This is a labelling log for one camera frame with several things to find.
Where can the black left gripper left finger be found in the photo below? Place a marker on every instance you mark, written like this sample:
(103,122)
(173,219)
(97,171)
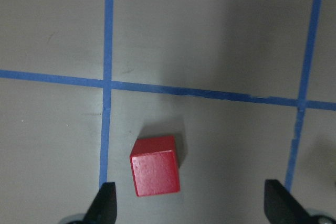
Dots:
(104,206)

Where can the red wooden block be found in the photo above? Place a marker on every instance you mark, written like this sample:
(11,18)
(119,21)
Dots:
(154,165)

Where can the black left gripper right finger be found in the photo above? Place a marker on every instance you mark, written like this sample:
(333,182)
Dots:
(280,206)

